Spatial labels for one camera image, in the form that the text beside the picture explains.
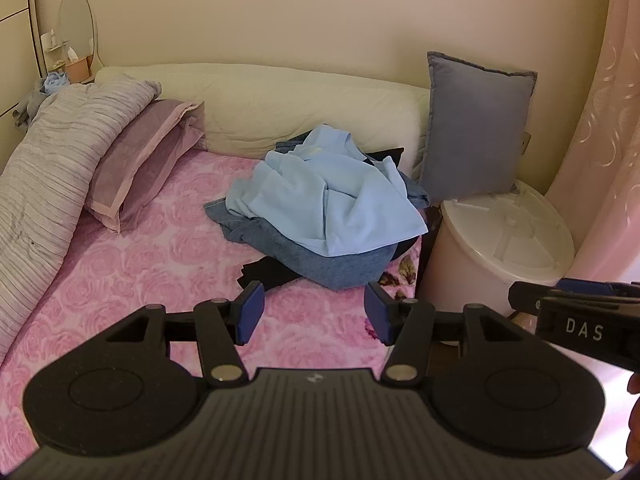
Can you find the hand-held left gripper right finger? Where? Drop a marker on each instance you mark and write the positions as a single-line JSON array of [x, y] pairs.
[[377, 312]]

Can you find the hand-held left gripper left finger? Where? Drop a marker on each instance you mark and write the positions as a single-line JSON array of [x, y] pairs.
[[250, 312]]

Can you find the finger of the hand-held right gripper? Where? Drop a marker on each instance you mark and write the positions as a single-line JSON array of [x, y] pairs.
[[527, 296], [585, 285]]

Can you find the light blue sweater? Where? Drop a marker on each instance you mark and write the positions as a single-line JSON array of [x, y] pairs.
[[320, 195]]

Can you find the person's right hand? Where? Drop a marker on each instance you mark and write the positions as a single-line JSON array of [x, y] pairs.
[[635, 385]]

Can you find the black garment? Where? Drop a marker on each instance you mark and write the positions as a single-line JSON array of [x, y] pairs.
[[270, 275]]

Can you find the white round lidded bin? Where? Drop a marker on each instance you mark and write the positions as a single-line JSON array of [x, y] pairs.
[[500, 240]]

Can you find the blue jeans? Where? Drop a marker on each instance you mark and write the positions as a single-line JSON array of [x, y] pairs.
[[320, 270]]

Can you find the pink floral bed sheet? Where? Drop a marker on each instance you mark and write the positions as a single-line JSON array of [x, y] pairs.
[[150, 270]]

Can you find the pink curtain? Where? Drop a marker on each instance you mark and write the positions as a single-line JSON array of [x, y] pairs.
[[605, 135]]

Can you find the grey-blue cushion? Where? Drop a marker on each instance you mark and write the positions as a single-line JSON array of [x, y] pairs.
[[470, 130]]

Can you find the purple pillow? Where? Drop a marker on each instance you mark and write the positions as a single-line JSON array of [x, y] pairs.
[[135, 160]]

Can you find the cream long bolster pillow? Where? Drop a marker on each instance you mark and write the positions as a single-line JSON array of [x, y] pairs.
[[280, 105]]

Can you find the grey striped duvet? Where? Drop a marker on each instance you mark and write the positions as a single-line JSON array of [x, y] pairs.
[[45, 185]]

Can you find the pink tissue box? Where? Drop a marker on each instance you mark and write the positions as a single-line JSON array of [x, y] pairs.
[[77, 70]]

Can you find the small blue cloth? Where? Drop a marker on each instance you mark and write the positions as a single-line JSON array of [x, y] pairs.
[[56, 82]]

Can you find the grey crumpled cloth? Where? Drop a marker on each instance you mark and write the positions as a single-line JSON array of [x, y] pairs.
[[30, 102]]

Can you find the oval mirror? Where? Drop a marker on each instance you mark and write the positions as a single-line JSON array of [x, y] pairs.
[[75, 20]]

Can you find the cream wardrobe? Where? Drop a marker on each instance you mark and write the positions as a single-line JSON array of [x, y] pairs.
[[12, 35]]

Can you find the wall socket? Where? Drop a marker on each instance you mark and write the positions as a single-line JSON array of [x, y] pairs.
[[525, 143]]

